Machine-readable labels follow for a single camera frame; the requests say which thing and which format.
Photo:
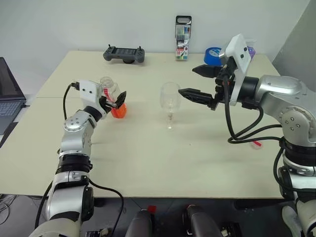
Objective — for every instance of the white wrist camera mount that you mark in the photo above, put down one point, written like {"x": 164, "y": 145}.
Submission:
{"x": 238, "y": 49}
{"x": 90, "y": 93}

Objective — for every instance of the red and white bottle cap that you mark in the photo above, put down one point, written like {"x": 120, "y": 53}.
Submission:
{"x": 256, "y": 145}

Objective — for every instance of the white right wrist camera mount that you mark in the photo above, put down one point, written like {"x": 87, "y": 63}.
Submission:
{"x": 238, "y": 49}

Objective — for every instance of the dark grey laptop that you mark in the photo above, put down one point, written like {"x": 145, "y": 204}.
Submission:
{"x": 8, "y": 98}

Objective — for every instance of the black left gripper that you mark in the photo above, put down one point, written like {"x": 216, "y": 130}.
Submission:
{"x": 105, "y": 105}

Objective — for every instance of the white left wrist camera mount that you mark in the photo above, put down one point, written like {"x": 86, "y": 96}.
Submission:
{"x": 90, "y": 93}

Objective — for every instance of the clear wine glass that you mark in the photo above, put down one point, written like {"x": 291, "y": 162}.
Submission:
{"x": 170, "y": 103}

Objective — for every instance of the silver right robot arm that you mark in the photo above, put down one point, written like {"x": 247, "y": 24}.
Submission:
{"x": 279, "y": 86}

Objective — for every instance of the black laptop plug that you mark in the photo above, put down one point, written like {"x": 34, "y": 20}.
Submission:
{"x": 26, "y": 105}

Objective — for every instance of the small black box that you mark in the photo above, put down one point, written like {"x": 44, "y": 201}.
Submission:
{"x": 228, "y": 230}

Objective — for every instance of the dark rounded shape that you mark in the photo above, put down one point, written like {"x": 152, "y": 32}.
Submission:
{"x": 140, "y": 225}
{"x": 201, "y": 222}

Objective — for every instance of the blue tape roll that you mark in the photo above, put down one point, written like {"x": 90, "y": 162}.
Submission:
{"x": 211, "y": 58}

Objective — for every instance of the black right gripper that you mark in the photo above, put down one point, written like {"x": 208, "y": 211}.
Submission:
{"x": 223, "y": 96}

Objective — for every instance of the purple tissue box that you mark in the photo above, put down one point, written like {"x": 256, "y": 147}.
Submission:
{"x": 251, "y": 50}

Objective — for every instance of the small red block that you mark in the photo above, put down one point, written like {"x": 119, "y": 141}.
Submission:
{"x": 151, "y": 209}

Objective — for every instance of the grey handheld remote controller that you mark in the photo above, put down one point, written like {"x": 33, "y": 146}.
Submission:
{"x": 123, "y": 54}

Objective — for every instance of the marker pen pack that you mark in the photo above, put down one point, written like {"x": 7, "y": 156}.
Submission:
{"x": 183, "y": 45}

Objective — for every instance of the bottle with orange liquid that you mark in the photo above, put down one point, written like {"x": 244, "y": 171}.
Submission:
{"x": 119, "y": 112}

